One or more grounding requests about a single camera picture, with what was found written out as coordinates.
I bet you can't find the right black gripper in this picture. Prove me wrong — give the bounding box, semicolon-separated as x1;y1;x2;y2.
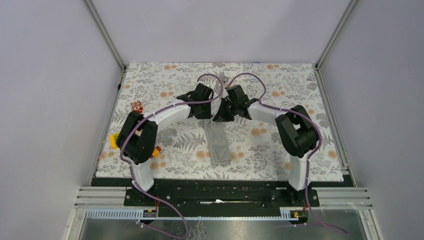
213;98;239;123

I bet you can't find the grey cloth napkin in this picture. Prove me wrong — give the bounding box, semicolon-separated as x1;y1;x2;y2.
203;119;232;166

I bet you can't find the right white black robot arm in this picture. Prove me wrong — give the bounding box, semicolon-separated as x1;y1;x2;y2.
213;98;322;207

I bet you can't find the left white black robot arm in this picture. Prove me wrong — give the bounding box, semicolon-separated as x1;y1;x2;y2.
115;83;214;206

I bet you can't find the floral patterned tablecloth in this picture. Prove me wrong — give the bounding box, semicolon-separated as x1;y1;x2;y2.
108;62;343;182

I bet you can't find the blue orange toy car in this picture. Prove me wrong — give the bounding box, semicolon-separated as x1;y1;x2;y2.
150;146;162;158

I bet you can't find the red owl toy block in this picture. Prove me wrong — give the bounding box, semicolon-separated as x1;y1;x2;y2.
130;100;143;114

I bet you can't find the yellow toy block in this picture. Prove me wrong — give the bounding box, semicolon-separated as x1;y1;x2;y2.
109;132;120;149

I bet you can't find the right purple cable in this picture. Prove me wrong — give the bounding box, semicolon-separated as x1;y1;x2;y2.
226;72;349;237

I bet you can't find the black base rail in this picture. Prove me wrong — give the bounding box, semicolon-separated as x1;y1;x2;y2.
123;179;320;219

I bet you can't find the left aluminium frame post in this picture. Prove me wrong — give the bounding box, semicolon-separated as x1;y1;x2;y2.
82;0;127;71

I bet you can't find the aluminium frame post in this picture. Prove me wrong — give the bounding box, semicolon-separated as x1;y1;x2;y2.
82;0;127;71
315;0;360;71

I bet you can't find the right aluminium frame post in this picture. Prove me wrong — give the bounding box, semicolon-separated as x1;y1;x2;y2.
315;0;360;71

